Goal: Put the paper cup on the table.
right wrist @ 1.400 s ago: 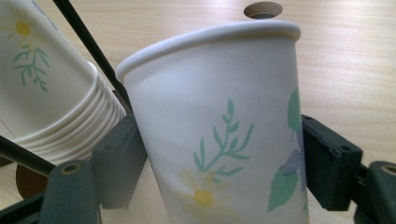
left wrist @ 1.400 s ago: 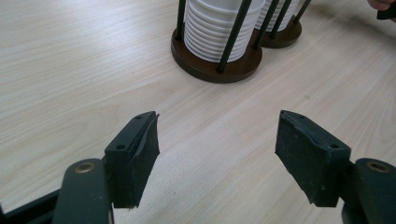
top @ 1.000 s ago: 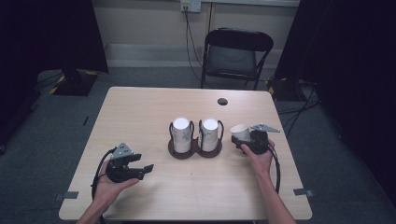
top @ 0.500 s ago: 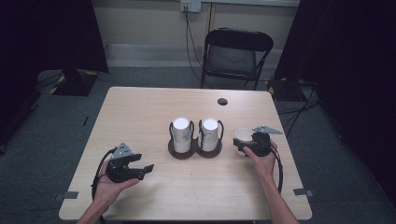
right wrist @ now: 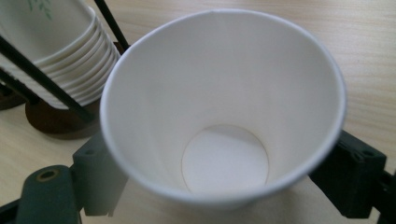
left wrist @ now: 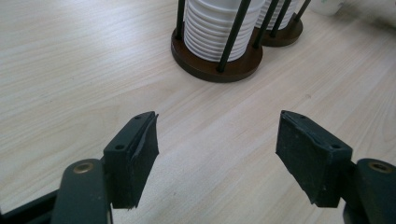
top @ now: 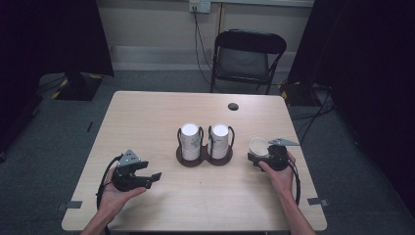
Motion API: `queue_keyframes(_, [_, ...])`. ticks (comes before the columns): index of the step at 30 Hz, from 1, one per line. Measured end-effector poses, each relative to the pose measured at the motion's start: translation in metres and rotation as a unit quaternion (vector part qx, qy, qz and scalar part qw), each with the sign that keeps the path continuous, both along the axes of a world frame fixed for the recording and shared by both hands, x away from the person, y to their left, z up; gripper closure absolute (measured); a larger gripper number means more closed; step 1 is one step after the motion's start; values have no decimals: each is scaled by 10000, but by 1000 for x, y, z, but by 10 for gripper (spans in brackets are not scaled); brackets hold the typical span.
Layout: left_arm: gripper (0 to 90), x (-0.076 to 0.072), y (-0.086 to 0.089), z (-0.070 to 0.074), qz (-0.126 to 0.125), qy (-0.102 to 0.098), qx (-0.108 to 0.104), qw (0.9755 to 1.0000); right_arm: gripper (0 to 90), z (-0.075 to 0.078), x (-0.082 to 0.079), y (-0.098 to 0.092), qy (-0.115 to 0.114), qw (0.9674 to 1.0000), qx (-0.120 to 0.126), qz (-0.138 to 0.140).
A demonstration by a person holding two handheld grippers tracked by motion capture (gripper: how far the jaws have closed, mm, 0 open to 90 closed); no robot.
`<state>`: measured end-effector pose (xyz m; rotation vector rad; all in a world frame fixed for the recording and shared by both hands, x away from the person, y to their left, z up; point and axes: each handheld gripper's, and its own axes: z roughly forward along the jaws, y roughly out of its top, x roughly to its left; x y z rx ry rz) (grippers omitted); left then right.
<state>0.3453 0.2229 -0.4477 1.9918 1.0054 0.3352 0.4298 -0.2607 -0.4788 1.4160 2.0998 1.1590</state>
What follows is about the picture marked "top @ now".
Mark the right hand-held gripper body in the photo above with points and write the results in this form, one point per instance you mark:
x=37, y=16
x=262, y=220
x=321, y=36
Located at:
x=277, y=156

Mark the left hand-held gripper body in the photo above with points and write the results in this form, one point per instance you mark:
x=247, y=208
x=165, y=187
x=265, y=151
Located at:
x=127, y=176

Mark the single white paper cup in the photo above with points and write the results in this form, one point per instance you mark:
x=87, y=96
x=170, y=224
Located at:
x=259, y=147

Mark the plain white paper cup stack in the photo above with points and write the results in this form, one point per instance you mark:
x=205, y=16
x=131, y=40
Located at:
x=219, y=141

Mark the dark double cup holder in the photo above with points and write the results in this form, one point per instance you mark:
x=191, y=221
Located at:
x=204, y=158

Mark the person's left hand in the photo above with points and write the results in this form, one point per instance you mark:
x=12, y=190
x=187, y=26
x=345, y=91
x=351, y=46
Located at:
x=117, y=196

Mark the person's right hand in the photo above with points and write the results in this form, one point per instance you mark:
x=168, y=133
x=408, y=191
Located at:
x=280, y=179

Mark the printed white paper cup stack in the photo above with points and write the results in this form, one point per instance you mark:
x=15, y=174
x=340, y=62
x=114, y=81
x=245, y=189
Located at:
x=190, y=142

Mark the black round table grommet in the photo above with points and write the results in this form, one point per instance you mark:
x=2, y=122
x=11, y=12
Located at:
x=233, y=106

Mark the grey tape strip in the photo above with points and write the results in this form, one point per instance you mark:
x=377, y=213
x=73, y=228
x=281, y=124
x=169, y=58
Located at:
x=70, y=205
x=317, y=201

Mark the black stand base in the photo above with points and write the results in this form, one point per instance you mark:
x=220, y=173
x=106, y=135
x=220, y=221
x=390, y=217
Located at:
x=78, y=87
x=298, y=94

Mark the black folding chair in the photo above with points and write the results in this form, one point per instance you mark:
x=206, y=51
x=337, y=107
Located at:
x=249, y=58

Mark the black curtain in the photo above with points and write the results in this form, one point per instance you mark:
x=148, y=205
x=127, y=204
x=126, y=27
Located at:
x=365, y=65
x=49, y=49

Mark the white wall socket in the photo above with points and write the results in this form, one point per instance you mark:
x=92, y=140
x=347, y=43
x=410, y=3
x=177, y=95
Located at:
x=199, y=6

